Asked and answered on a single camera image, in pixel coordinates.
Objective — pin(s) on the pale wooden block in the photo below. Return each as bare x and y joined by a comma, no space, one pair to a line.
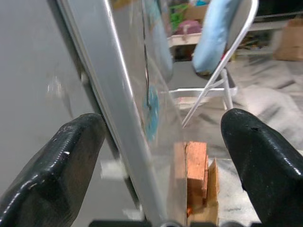
213,189

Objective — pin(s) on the white storage rack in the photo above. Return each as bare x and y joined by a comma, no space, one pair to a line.
182,39

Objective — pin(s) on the pink bag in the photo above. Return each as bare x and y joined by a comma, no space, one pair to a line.
189,27

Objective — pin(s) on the brown paper bag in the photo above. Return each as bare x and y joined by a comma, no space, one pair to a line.
291,42

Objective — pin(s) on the silver white fridge door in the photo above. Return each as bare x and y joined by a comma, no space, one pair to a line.
113,71

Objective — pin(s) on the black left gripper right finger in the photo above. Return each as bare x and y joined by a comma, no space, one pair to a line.
267,170

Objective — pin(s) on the light blue cushion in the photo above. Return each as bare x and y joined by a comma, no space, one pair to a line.
213,35

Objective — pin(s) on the white folding chair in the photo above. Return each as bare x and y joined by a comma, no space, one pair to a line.
189,78

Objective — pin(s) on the reddish wooden block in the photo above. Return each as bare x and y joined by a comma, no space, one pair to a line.
196,165

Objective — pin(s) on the grey fridge body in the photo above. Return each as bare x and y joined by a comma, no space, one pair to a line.
35,59

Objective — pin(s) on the white low TV bench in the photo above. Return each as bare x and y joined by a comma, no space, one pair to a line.
262,26

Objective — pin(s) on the brown cardboard box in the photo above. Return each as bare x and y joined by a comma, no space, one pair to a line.
196,13

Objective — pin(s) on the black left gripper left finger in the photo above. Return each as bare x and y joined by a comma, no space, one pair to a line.
47,179

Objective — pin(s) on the green plastic item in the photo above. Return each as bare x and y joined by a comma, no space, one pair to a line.
176,16

